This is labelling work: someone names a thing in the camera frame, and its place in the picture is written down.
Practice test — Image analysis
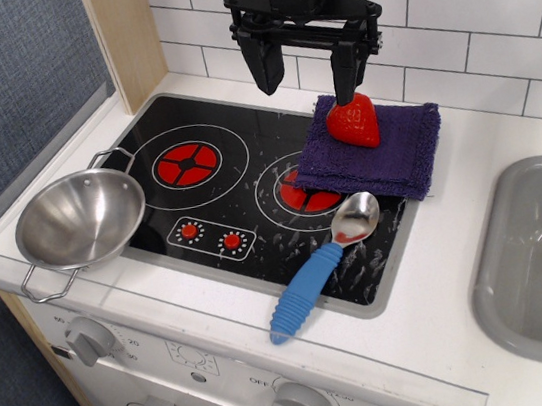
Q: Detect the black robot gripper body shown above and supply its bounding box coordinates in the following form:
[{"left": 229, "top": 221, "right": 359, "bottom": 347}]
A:
[{"left": 223, "top": 0, "right": 382, "bottom": 55}]

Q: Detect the grey timer knob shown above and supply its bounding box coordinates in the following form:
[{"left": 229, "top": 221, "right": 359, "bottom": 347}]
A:
[{"left": 65, "top": 317, "right": 116, "bottom": 367}]

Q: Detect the red plastic toy strawberry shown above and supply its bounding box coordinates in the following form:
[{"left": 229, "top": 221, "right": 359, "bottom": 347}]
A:
[{"left": 325, "top": 93, "right": 381, "bottom": 148}]

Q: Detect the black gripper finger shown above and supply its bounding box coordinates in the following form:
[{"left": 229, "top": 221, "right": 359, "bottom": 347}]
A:
[
  {"left": 237, "top": 28, "right": 285, "bottom": 95},
  {"left": 330, "top": 19, "right": 371, "bottom": 105}
]

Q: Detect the light wooden side post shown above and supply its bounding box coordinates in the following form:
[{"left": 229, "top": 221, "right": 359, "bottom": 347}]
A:
[{"left": 82, "top": 0, "right": 169, "bottom": 115}]

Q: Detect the blue-handled metal spoon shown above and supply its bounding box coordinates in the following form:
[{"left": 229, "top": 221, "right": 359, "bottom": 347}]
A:
[{"left": 269, "top": 192, "right": 380, "bottom": 345}]

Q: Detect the black toy stove cooktop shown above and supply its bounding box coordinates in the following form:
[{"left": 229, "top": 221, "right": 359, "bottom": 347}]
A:
[{"left": 80, "top": 60, "right": 435, "bottom": 356}]

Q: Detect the purple folded terry cloth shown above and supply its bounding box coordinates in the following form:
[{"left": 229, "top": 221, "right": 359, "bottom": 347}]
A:
[{"left": 294, "top": 95, "right": 441, "bottom": 200}]

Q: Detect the small stainless steel pot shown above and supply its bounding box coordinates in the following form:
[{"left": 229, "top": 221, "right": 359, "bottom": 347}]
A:
[{"left": 15, "top": 147, "right": 146, "bottom": 303}]

